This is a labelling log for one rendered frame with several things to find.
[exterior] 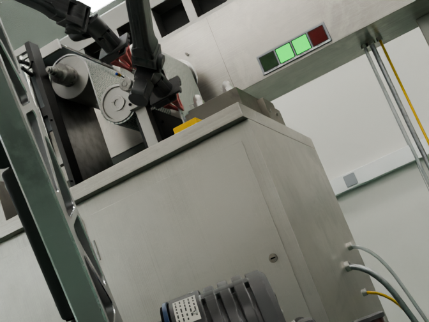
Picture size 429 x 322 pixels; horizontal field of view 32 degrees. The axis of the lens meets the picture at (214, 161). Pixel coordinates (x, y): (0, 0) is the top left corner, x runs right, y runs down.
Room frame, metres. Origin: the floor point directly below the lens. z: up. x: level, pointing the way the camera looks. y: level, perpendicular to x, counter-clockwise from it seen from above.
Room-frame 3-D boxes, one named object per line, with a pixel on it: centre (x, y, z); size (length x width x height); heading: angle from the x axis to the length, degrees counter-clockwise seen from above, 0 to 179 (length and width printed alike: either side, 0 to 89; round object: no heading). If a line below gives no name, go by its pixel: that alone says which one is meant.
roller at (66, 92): (2.31, 0.30, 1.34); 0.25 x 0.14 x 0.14; 161
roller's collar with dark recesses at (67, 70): (2.16, 0.35, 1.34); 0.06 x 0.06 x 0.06; 71
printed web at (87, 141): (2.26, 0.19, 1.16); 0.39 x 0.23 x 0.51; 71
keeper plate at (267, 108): (2.18, -0.21, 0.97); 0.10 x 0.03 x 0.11; 161
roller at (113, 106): (2.26, 0.17, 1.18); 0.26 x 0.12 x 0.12; 161
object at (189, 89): (2.19, 0.01, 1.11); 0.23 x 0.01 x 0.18; 161
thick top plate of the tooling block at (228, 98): (2.20, -0.12, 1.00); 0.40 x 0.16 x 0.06; 161
